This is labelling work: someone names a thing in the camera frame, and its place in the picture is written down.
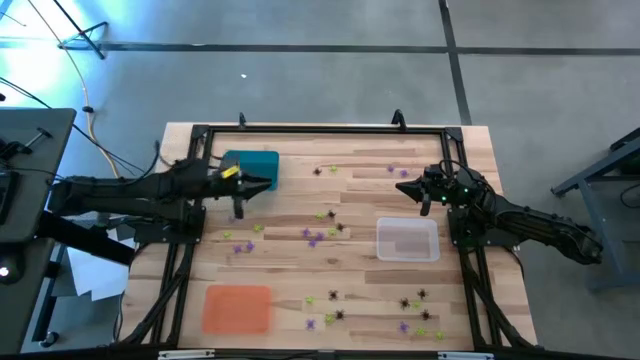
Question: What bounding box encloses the dark desk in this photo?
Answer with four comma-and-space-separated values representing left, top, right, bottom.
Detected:
0, 237, 57, 357

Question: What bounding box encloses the black computer mouse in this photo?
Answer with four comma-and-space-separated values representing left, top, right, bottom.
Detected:
0, 252, 25, 286

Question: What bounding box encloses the black floor cable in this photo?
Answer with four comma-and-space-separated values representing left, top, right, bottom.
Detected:
0, 74, 161, 181

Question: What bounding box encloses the blue-grey metal table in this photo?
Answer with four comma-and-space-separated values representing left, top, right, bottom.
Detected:
551, 127, 640, 294

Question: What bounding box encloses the grey desk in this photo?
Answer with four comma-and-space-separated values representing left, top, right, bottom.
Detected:
0, 107, 77, 244

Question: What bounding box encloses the orange plastic bin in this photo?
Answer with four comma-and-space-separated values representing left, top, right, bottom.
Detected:
201, 284, 275, 336

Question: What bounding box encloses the teal plastic bin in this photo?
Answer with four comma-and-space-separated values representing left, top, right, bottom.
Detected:
221, 149, 280, 192

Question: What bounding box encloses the white paper sheet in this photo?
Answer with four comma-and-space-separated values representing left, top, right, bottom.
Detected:
64, 227, 134, 302

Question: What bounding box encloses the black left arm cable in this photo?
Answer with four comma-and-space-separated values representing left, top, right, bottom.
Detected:
153, 139, 221, 169

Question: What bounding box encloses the black desk clamp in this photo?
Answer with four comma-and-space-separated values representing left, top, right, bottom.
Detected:
0, 127, 54, 162

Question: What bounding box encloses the black diagonal bar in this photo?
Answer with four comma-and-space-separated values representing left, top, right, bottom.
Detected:
35, 209, 137, 267

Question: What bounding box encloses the yellow floor cable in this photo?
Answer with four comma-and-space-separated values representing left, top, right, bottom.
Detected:
27, 0, 125, 179

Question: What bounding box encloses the white label strip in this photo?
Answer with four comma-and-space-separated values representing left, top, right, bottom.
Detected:
157, 349, 216, 360
437, 351, 496, 360

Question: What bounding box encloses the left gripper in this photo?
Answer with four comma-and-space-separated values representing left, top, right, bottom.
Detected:
197, 158, 274, 220

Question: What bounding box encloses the clear plastic bin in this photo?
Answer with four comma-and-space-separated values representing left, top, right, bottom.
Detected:
375, 216, 442, 263

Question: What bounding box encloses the black stand base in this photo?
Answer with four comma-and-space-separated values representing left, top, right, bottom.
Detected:
52, 0, 110, 61

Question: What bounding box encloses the black aluminium table frame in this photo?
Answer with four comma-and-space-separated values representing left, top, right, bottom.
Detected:
115, 122, 540, 351

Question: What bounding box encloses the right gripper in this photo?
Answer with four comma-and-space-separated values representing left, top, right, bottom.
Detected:
395, 164, 471, 217

